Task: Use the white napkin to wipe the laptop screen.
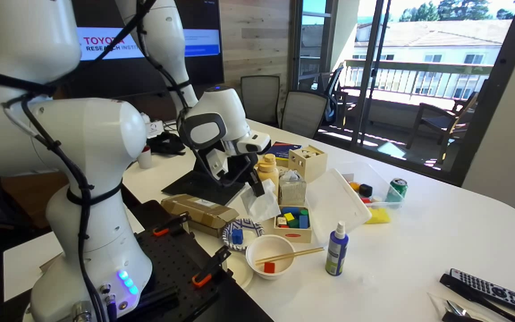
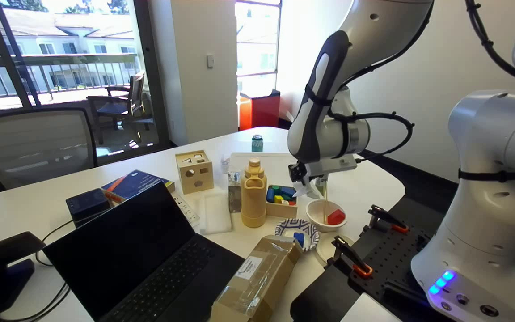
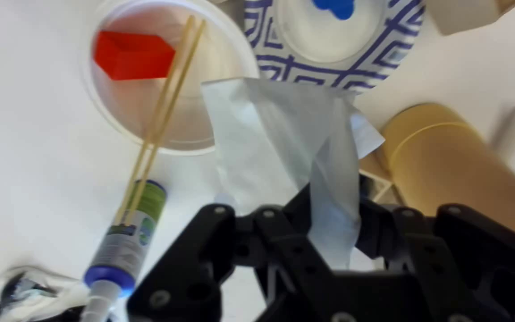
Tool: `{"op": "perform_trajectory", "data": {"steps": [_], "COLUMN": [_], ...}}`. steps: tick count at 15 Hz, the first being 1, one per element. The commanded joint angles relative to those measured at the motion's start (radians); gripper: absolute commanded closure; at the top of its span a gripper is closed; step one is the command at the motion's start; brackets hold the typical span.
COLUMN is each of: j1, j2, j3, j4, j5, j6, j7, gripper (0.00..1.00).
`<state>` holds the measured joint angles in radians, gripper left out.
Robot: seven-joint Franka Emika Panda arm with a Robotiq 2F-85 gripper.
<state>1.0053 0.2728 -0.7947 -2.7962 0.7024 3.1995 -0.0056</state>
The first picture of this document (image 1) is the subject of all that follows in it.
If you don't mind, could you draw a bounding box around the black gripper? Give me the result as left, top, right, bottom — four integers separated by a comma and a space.
195, 146, 267, 198

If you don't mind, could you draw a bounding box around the black laptop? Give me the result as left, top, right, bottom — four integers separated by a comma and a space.
162, 167, 247, 205

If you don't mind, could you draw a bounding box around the clear plastic container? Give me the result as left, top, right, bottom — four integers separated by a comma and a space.
280, 167, 310, 209

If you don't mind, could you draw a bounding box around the blue patterned white plate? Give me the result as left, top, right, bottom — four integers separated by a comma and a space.
221, 216, 265, 251

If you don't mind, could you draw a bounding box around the tan cardboard box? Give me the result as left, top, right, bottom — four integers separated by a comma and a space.
160, 192, 240, 237

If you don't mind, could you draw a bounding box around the wooden shape sorter box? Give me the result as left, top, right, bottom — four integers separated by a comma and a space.
287, 142, 330, 182

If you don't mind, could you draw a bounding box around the wooden tray of blocks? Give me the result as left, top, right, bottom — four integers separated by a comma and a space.
272, 203, 315, 244

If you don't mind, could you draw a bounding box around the white round bowl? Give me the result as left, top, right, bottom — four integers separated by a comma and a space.
244, 232, 299, 278

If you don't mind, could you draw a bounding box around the grey mesh office chair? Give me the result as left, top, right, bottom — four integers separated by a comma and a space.
281, 87, 330, 139
238, 73, 283, 126

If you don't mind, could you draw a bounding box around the wooden chopstick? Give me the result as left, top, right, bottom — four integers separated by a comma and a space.
256, 246, 326, 264
256, 244, 326, 262

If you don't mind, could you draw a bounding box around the black bag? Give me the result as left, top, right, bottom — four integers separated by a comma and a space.
149, 130, 187, 157

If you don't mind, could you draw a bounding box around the black orange clamp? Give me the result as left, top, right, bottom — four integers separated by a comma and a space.
151, 212, 192, 239
190, 244, 233, 289

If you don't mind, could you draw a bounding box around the white bottle with red label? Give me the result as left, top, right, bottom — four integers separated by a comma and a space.
136, 144, 154, 169

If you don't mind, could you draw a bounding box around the blue white spray bottle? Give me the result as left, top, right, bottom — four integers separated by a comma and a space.
324, 219, 351, 277

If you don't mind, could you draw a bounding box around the yellow sponge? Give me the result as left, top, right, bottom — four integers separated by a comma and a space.
365, 205, 394, 226

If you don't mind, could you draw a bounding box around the teal can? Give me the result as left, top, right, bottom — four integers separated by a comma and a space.
385, 176, 410, 203

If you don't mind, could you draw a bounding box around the dark outdoor chair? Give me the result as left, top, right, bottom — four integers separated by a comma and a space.
408, 99, 480, 167

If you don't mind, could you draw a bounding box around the metal cutlery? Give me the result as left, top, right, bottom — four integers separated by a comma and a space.
444, 298, 482, 322

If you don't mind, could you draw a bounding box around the black remote with white buttons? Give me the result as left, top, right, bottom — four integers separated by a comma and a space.
439, 266, 515, 322

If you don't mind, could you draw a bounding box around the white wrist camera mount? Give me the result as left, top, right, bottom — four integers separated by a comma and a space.
237, 130, 274, 155

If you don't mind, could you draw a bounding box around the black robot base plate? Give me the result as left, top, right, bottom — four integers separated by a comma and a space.
120, 198, 274, 322

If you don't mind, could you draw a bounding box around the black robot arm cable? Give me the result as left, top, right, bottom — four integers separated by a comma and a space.
0, 0, 158, 322

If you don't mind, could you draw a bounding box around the wall television screen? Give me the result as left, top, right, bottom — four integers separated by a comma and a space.
60, 0, 228, 96

